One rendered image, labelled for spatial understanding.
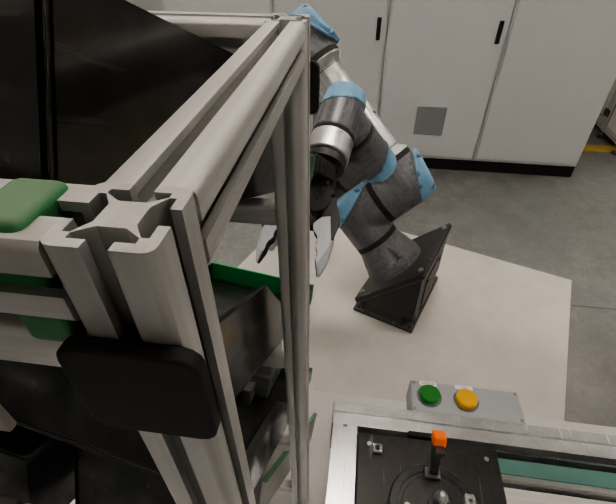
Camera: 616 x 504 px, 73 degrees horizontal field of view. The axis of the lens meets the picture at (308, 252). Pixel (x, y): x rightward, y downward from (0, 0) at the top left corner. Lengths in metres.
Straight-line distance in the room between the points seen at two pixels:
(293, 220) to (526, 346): 0.98
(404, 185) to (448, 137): 2.60
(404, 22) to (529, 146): 1.37
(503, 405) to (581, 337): 1.69
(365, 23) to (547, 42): 1.22
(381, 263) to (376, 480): 0.50
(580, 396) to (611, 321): 0.59
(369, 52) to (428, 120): 0.68
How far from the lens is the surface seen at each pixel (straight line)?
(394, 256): 1.06
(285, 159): 0.25
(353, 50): 3.34
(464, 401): 0.90
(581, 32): 3.58
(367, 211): 1.03
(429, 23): 3.32
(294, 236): 0.28
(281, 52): 0.17
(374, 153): 0.79
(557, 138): 3.82
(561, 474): 0.93
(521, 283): 1.36
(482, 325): 1.20
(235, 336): 0.28
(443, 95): 3.47
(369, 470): 0.80
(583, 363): 2.48
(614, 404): 2.39
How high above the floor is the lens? 1.70
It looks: 40 degrees down
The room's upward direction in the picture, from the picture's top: straight up
